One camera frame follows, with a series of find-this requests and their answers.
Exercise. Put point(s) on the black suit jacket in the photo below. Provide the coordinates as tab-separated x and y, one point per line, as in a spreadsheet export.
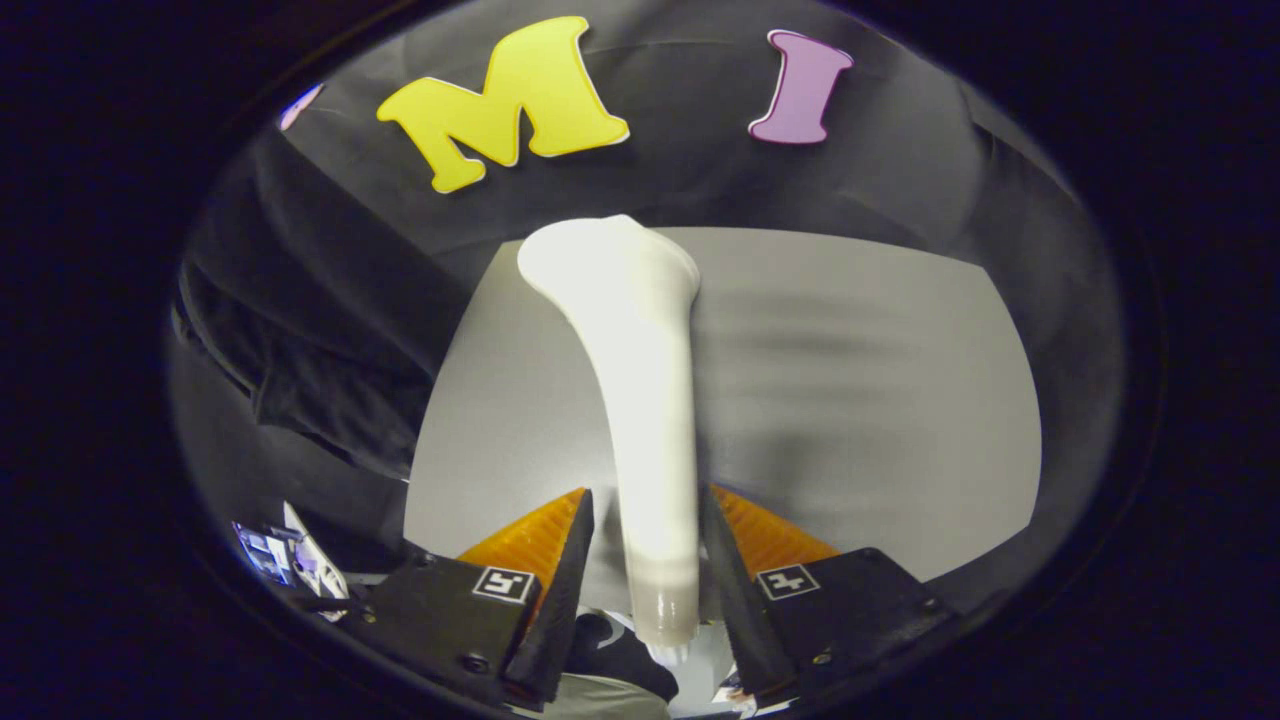
330	330

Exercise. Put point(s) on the grey cabinet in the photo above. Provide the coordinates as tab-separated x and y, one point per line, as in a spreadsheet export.
850	400

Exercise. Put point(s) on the black backdrop cloth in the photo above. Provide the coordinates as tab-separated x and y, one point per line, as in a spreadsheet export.
700	170

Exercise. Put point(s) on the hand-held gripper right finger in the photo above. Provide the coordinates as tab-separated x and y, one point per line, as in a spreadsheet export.
735	610

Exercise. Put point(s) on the white garment steamer head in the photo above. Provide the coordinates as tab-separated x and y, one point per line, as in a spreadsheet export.
640	400

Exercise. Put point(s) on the white and blue object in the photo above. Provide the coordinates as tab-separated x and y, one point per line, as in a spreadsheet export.
300	560

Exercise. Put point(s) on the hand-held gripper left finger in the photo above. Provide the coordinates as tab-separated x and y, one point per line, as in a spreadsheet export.
565	600

